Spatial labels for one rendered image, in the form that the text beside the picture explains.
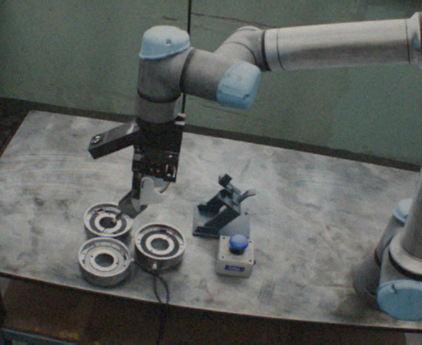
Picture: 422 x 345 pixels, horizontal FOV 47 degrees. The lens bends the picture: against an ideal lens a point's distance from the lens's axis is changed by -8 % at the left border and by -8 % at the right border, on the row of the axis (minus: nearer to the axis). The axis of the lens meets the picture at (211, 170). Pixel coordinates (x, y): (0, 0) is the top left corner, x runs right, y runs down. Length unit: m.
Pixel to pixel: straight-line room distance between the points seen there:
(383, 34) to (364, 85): 1.89
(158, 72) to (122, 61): 1.86
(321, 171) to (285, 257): 0.37
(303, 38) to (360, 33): 0.10
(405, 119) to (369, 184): 1.46
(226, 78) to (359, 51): 0.22
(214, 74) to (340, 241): 0.60
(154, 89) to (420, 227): 0.48
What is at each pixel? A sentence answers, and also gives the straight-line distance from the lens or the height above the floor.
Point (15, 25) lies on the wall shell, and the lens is 2.76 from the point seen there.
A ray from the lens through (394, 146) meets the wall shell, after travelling 2.98.
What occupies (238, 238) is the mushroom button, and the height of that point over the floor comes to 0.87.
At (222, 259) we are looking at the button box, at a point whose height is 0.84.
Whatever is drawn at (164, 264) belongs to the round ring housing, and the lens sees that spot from 1.05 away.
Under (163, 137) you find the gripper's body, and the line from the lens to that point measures 0.91.
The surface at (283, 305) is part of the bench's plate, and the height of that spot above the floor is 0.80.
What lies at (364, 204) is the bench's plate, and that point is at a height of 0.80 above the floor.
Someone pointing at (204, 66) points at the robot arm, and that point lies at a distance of 0.80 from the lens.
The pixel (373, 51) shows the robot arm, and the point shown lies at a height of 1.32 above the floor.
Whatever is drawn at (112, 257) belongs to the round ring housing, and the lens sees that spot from 1.05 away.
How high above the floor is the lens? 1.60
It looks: 37 degrees down
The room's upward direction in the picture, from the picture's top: 11 degrees clockwise
